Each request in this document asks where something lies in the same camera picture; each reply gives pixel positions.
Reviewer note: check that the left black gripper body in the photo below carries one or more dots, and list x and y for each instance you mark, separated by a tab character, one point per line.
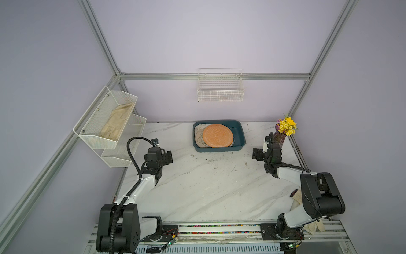
166	160

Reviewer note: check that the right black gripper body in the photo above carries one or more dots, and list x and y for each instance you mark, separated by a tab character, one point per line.
259	154

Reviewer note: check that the teal plastic storage box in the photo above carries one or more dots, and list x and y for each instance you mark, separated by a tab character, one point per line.
236	129

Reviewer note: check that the green white flower bunny coaster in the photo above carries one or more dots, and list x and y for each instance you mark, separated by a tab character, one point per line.
198	133

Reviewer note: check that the orange woven round coaster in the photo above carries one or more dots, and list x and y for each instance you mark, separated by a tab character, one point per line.
218	136

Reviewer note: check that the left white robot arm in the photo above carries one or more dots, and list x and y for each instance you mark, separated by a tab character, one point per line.
120	227

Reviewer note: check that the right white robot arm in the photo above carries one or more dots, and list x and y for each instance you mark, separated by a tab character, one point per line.
320	194

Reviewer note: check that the yellow flower bunch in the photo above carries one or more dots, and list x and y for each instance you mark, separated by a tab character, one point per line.
286	126

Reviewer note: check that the beige cloth in shelf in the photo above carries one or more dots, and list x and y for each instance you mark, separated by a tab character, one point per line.
116	122

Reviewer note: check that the white mesh two-tier shelf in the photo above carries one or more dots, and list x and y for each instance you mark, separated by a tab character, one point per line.
113	153

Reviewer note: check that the cream work gloves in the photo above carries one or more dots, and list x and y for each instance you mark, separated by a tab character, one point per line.
313	227

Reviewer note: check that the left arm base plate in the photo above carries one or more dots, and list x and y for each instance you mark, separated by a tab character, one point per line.
163	234

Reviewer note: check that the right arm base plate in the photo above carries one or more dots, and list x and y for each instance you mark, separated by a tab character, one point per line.
272	233

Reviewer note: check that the white wire wall basket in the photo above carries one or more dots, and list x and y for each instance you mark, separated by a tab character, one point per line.
220	85

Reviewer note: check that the aluminium mounting rail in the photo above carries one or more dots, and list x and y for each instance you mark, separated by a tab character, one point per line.
241	232

